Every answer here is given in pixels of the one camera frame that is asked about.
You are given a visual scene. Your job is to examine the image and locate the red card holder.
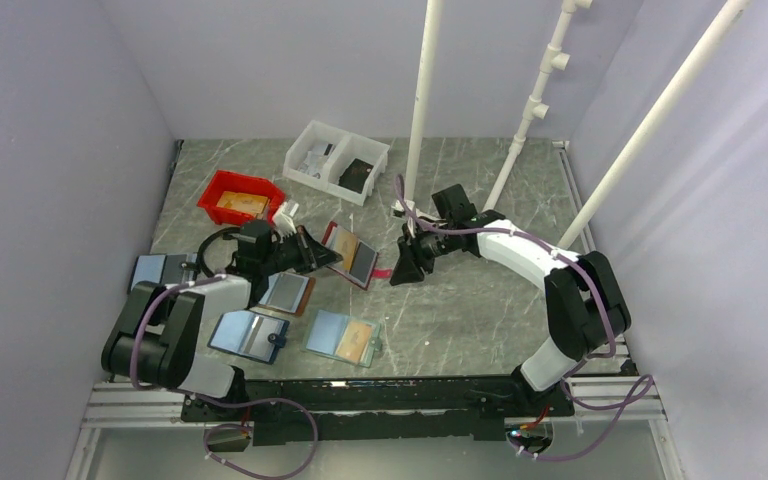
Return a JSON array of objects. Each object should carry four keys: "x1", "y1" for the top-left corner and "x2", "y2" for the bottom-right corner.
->
[{"x1": 322, "y1": 221, "x2": 392, "y2": 290}]

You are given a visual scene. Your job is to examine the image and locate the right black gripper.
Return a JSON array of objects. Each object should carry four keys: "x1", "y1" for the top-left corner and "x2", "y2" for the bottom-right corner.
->
[{"x1": 390, "y1": 222, "x2": 456, "y2": 286}]

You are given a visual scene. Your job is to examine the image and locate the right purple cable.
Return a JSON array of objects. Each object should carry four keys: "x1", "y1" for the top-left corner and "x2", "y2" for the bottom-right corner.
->
[{"x1": 393, "y1": 173, "x2": 654, "y2": 464}]

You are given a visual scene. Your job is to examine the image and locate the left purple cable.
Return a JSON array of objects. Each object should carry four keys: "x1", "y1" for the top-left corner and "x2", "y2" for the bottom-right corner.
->
[{"x1": 128, "y1": 274, "x2": 320, "y2": 480}]

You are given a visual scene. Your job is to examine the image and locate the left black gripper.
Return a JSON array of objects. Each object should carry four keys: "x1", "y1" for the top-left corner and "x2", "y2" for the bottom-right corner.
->
[{"x1": 262, "y1": 225, "x2": 343, "y2": 276}]

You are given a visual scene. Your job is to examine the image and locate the aluminium frame rail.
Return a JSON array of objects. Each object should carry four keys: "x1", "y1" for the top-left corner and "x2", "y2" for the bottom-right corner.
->
[{"x1": 66, "y1": 376, "x2": 686, "y2": 479}]

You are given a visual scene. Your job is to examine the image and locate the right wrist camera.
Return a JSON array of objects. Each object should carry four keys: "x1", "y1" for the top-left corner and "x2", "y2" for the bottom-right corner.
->
[{"x1": 390, "y1": 200, "x2": 420, "y2": 218}]

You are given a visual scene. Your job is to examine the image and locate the white pvc pipe frame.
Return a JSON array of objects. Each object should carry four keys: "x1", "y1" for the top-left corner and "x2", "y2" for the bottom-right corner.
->
[{"x1": 396, "y1": 0, "x2": 751, "y2": 247}]

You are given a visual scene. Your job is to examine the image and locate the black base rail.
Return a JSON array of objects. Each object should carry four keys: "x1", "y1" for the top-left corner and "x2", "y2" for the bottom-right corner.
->
[{"x1": 181, "y1": 375, "x2": 574, "y2": 446}]

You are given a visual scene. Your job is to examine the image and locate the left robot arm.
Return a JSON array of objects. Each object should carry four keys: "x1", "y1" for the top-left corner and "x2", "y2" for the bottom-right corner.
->
[{"x1": 100, "y1": 220, "x2": 342, "y2": 420}]

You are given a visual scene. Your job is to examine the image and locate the gold cards in red bin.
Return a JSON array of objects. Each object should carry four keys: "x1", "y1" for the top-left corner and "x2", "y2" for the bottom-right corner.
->
[{"x1": 216, "y1": 191, "x2": 269, "y2": 218}]

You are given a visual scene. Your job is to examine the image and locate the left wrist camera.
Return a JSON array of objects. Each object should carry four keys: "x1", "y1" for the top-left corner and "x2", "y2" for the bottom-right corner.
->
[{"x1": 272, "y1": 200, "x2": 299, "y2": 237}]

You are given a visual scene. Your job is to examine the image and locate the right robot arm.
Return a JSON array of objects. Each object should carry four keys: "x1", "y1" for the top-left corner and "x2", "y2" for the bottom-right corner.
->
[{"x1": 390, "y1": 179, "x2": 632, "y2": 415}]

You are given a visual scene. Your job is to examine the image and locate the purple cable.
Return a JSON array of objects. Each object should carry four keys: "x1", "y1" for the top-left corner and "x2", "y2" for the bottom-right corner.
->
[
  {"x1": 393, "y1": 173, "x2": 654, "y2": 464},
  {"x1": 128, "y1": 274, "x2": 320, "y2": 480}
]

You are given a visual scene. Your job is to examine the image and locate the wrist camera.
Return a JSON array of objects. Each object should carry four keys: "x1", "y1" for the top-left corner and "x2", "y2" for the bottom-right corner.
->
[
  {"x1": 390, "y1": 200, "x2": 420, "y2": 218},
  {"x1": 272, "y1": 200, "x2": 299, "y2": 237}
]

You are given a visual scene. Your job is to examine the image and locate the black cards in bin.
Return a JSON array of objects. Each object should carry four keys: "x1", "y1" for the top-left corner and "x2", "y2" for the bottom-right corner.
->
[{"x1": 337, "y1": 158, "x2": 373, "y2": 193}]

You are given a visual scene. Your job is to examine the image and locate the black coiled cable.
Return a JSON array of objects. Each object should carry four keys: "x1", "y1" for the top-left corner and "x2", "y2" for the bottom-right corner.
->
[{"x1": 195, "y1": 226, "x2": 243, "y2": 280}]

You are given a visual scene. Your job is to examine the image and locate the white divided plastic bin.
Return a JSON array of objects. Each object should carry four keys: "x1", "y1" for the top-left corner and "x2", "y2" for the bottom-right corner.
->
[{"x1": 283, "y1": 120, "x2": 390, "y2": 206}]

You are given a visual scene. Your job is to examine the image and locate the red plastic bin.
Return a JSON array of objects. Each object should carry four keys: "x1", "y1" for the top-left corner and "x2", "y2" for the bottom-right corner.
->
[{"x1": 197, "y1": 170, "x2": 286, "y2": 226}]

